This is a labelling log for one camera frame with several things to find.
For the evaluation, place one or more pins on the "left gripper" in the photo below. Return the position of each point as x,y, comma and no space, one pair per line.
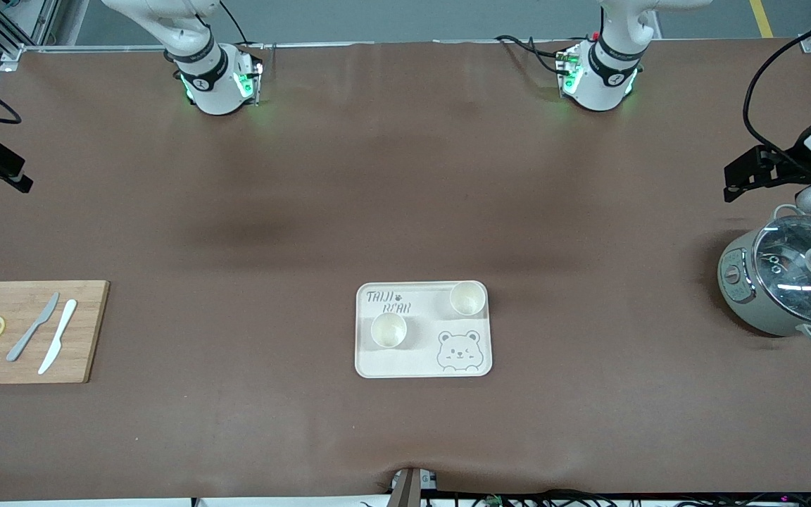
790,166

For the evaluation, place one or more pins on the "white plastic cup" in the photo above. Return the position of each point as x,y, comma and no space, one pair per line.
467,298
388,329

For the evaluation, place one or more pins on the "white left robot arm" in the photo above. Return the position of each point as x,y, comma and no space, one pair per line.
599,77

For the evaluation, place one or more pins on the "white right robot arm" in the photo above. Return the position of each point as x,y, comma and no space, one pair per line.
212,81

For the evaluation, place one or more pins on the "grey-green electric cooking pot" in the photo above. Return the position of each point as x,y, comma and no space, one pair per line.
733,282

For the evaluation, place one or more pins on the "grey plastic knife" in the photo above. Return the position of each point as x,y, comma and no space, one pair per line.
34,327

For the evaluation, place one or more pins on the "white plastic knife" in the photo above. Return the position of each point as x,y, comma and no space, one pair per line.
58,336

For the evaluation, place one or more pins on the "bamboo cutting board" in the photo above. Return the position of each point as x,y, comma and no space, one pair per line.
32,366

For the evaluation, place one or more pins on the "white bear print tray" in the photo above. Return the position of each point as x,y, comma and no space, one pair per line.
423,352

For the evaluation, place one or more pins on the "metal clamp bracket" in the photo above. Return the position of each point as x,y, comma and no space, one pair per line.
409,486

